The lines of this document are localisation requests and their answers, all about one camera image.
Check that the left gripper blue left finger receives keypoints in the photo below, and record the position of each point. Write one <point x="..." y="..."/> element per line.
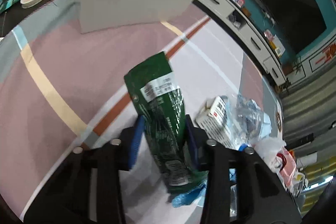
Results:
<point x="135" y="136"/>

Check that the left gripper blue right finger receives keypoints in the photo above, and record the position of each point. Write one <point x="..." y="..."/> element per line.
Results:
<point x="195" y="138"/>

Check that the green snack bag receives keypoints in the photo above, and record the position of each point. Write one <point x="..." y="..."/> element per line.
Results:
<point x="158" y="98"/>

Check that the blue quilted foil wrapper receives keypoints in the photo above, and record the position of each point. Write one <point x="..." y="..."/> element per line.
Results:
<point x="187" y="198"/>

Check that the white paper carton box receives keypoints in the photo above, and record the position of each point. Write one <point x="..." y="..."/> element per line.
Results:
<point x="215" y="119"/>

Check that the clear crumpled plastic bag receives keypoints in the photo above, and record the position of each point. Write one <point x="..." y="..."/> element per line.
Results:
<point x="247" y="123"/>

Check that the white plastic bag pile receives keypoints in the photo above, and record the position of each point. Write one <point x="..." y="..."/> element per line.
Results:
<point x="281" y="162"/>

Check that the white tv cabinet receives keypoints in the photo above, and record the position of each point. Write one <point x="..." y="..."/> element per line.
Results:
<point x="249" y="35"/>

